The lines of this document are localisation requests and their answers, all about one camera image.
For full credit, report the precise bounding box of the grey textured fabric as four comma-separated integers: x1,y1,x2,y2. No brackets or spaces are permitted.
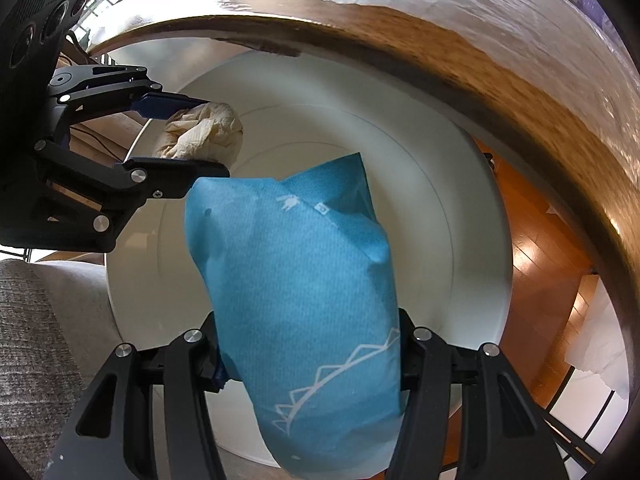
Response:
0,257,126,480

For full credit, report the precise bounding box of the black metal frame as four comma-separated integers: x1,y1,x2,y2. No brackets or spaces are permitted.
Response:
544,374,622,480

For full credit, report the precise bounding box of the white cloth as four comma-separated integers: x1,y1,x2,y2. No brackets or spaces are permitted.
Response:
564,274,632,402

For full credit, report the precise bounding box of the blue printed plastic packet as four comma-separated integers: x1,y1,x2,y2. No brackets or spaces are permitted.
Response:
184,151,403,480

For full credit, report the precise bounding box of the black cable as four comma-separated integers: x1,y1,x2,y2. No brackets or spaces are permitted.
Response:
70,125,132,160

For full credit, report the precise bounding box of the beige tissue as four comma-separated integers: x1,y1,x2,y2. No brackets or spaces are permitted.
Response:
152,101,244,166

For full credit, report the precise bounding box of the white round waste bin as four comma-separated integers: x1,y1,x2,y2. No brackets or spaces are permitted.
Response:
102,51,516,476

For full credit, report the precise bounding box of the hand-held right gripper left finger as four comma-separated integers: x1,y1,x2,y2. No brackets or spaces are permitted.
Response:
45,310,231,480

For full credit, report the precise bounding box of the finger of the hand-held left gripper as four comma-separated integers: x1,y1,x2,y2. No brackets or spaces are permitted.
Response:
47,65,212,137
30,139,232,253

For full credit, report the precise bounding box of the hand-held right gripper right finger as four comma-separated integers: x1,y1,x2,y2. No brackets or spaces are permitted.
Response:
387,307,571,480

